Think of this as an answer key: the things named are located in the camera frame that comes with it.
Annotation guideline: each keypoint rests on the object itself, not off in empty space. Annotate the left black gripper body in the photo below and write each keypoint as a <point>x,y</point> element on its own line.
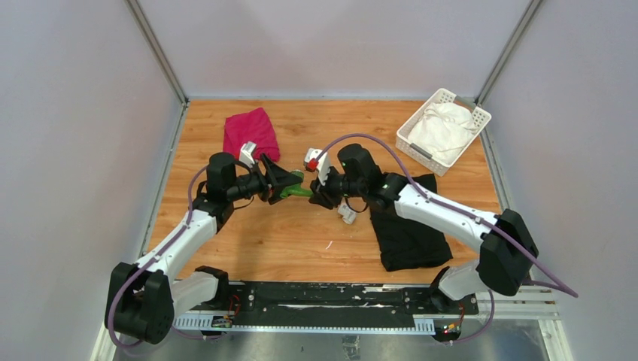
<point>258,186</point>

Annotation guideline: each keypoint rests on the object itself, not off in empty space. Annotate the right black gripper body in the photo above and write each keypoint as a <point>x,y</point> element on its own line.
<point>334,189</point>

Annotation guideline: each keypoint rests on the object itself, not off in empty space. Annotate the green water faucet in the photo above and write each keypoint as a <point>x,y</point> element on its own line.
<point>296,190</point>

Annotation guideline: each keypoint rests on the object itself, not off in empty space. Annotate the white pipe fitting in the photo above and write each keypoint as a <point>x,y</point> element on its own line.
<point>347,214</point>

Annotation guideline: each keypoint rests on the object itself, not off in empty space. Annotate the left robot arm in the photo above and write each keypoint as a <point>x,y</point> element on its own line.
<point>145,297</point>

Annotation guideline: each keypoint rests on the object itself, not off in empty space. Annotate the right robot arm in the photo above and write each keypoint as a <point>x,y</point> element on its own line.
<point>506,250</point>

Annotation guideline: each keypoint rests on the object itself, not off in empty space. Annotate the magenta folded cloth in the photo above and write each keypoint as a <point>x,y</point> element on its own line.
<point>254,126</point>

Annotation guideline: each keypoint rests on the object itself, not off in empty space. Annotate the black folded cloth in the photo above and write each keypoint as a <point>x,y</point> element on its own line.
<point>408,244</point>

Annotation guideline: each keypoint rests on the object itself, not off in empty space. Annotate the white cloth in basket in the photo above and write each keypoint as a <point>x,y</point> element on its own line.
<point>443,131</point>

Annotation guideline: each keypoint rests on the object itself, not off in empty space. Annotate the white plastic basket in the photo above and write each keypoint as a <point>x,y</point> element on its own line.
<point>442,95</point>

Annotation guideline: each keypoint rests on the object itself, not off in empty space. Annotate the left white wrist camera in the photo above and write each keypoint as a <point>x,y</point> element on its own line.
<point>246,154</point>

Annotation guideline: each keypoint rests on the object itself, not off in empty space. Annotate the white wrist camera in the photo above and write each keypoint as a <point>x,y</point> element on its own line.
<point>246,154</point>
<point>319,161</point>

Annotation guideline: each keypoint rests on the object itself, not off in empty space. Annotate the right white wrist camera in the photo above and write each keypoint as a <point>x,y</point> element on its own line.
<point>319,161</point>

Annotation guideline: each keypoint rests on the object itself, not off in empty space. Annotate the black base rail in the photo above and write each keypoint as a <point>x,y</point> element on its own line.
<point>254,306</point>

